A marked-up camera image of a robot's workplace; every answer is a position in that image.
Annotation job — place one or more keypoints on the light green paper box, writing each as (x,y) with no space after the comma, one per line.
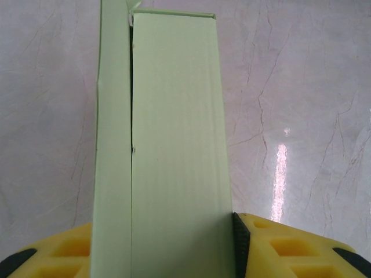
(174,144)

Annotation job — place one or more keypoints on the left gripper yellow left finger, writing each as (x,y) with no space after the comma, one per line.
(58,255)

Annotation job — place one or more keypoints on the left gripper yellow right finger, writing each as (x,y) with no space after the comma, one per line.
(290,255)

